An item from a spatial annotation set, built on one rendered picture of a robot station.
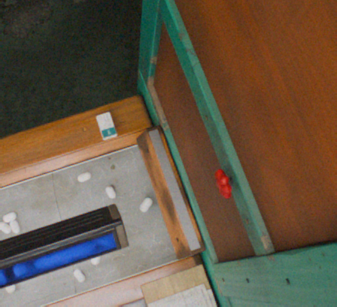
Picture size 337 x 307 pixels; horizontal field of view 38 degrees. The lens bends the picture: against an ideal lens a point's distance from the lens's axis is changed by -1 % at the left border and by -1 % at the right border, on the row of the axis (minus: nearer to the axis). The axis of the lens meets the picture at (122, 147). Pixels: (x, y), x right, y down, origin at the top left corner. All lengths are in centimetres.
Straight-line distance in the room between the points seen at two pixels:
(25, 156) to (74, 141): 13
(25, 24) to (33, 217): 122
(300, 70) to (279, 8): 6
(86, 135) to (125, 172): 13
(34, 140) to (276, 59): 83
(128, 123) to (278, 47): 78
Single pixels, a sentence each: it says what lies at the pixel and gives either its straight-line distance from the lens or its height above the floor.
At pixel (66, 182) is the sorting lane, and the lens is 121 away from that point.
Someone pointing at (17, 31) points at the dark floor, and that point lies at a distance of 224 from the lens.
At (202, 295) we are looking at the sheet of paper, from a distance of 115.
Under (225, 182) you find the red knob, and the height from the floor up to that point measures 126.
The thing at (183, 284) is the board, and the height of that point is 78.
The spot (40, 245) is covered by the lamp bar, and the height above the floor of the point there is 111.
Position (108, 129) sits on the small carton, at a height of 79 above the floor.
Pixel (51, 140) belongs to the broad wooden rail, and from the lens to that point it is 121.
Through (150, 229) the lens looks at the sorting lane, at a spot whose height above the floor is 74.
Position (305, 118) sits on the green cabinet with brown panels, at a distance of 47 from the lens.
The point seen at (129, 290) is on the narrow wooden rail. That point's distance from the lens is 115.
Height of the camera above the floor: 192
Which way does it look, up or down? 75 degrees down
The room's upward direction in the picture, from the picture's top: 1 degrees counter-clockwise
